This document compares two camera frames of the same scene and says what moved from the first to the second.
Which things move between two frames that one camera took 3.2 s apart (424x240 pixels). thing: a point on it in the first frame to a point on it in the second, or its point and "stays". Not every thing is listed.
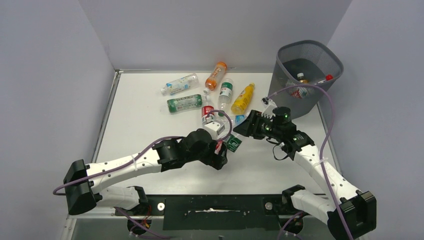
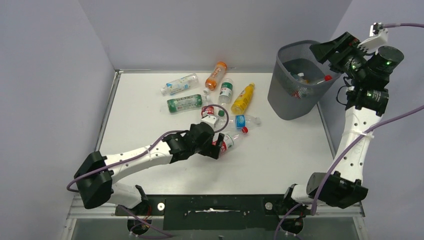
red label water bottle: x=207 y=110 stays
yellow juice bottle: x=241 y=103 stays
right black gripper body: x=271 y=131 to x=355 y=66
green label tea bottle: x=179 y=104 stays
